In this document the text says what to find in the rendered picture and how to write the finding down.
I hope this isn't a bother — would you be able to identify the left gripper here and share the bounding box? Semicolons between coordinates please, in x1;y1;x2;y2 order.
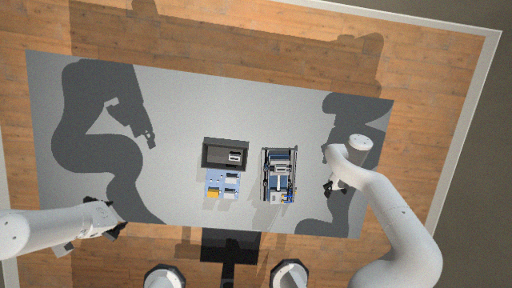
77;196;128;242

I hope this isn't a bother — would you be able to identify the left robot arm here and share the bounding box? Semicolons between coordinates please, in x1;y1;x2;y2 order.
0;206;182;288

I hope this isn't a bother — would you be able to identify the yellow rectangular block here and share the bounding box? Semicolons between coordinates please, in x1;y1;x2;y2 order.
207;189;219;198

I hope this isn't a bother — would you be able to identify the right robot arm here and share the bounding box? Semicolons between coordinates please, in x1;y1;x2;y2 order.
273;134;443;288

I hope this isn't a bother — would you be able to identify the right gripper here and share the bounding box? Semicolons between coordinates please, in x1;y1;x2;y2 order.
323;172;347;198

